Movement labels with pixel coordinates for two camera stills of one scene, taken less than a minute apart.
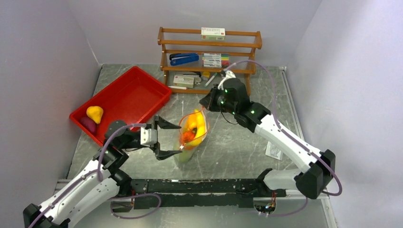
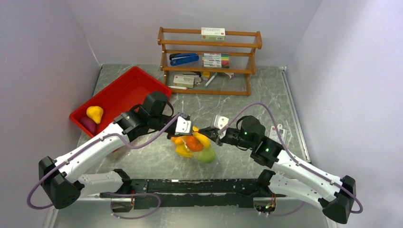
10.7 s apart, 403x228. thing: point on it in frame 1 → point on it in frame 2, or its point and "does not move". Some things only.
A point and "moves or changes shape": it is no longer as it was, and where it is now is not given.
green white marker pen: [207, 82] does not move
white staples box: [183, 80] does not move
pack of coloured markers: [215, 60] does not move
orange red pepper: [188, 136] moves or changes shape
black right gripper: [208, 100] → [211, 133]
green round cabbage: [185, 156] → [206, 156]
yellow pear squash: [95, 113] does not move
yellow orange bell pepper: [192, 122] → [180, 140]
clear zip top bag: [192, 129] moves or changes shape
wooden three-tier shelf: [193, 59] does not move
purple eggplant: [89, 124] does not move
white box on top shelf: [213, 33] does not move
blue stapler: [177, 59] does not move
